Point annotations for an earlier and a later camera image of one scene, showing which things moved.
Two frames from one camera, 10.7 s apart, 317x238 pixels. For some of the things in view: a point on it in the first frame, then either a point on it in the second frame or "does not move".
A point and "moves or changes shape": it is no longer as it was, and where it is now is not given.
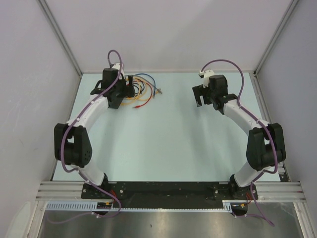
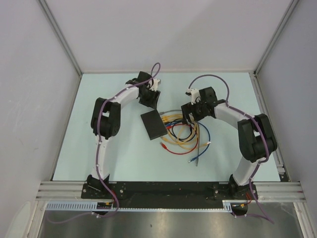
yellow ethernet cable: [143, 89] moves or changes shape
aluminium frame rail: [290, 191] does not move
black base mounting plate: [168, 194] does not move
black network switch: [130, 91] moves or changes shape
